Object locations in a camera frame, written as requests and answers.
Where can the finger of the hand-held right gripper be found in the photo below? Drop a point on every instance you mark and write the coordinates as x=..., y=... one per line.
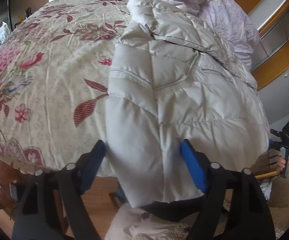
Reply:
x=273, y=145
x=275, y=131

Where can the wooden chair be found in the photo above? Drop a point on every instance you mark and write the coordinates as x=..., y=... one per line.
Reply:
x=267, y=175

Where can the round wooden stool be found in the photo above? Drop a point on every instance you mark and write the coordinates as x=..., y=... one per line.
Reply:
x=4, y=180

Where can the lilac patterned pillow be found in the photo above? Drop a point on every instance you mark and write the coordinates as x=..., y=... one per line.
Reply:
x=229, y=22

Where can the person's right hand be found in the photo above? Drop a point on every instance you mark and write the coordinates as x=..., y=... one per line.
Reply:
x=281, y=163

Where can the floral bed sheet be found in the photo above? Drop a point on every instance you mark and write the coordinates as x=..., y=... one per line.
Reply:
x=54, y=80

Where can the beige floral seat cushion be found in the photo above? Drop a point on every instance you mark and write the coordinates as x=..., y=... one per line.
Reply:
x=132, y=223

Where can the brown fuzzy cloth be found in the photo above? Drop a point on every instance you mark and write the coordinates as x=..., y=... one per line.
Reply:
x=280, y=192

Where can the white down jacket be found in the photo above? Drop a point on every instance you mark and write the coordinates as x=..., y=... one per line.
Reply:
x=184, y=105

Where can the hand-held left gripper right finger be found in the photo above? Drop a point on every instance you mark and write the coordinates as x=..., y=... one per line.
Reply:
x=192, y=166

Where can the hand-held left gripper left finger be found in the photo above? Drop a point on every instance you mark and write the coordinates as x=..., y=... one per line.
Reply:
x=95, y=160

